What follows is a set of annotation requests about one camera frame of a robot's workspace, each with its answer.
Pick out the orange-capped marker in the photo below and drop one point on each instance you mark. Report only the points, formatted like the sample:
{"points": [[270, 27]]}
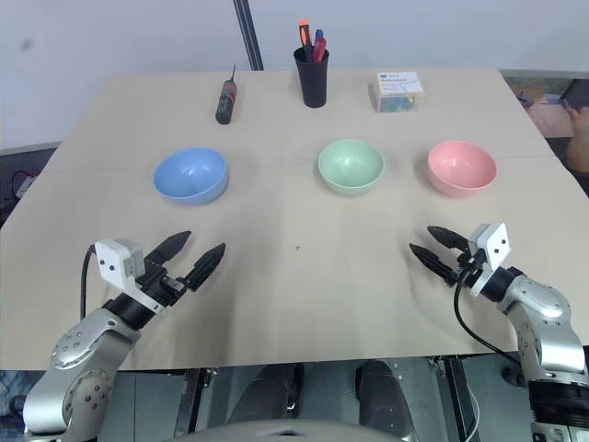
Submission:
{"points": [[305, 34]]}

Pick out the black electric screwdriver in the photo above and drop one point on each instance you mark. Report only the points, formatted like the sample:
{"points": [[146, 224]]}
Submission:
{"points": [[226, 101]]}

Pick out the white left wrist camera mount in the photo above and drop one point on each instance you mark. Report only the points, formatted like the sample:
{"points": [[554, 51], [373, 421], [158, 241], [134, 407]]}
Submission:
{"points": [[115, 264]]}

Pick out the red marker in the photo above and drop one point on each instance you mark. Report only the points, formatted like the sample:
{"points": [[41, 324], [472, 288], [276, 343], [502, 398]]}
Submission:
{"points": [[319, 50]]}

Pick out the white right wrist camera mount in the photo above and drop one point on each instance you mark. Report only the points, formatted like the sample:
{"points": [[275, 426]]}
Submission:
{"points": [[490, 258]]}

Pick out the pink bowl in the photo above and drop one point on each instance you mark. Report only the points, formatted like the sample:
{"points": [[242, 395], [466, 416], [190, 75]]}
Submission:
{"points": [[461, 168]]}

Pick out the clear box of pushpins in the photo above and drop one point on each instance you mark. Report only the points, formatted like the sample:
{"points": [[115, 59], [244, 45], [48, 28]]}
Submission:
{"points": [[398, 92]]}

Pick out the blue-capped marker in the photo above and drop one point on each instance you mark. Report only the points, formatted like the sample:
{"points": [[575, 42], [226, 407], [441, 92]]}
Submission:
{"points": [[318, 37]]}

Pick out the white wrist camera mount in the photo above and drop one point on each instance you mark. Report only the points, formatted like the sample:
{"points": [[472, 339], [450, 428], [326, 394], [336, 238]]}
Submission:
{"points": [[490, 258], [115, 264]]}

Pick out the black vertical pole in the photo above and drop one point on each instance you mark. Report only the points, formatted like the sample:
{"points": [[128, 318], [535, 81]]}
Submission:
{"points": [[249, 32]]}

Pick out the black pen cup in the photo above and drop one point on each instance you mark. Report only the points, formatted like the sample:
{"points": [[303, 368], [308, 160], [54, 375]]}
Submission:
{"points": [[313, 80]]}

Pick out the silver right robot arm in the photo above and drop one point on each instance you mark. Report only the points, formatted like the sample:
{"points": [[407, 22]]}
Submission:
{"points": [[543, 322]]}

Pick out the grey rounded robot torso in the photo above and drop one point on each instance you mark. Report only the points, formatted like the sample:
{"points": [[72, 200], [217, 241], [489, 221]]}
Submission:
{"points": [[290, 430]]}

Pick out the blue bowl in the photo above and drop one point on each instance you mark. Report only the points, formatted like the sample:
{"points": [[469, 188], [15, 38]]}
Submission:
{"points": [[191, 175]]}

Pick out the green bowl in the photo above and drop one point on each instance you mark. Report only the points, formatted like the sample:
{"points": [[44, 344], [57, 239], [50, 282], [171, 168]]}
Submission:
{"points": [[351, 166]]}

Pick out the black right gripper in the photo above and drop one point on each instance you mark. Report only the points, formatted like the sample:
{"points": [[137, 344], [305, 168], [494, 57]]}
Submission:
{"points": [[467, 266]]}

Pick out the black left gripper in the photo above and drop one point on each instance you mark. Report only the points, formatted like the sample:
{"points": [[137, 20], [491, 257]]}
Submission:
{"points": [[162, 284]]}

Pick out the dark rounded robot leg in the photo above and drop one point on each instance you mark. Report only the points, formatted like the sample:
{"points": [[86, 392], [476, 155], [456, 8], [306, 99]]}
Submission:
{"points": [[384, 396]]}

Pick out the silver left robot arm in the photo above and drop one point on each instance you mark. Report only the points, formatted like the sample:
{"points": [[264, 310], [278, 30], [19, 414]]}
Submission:
{"points": [[78, 350]]}

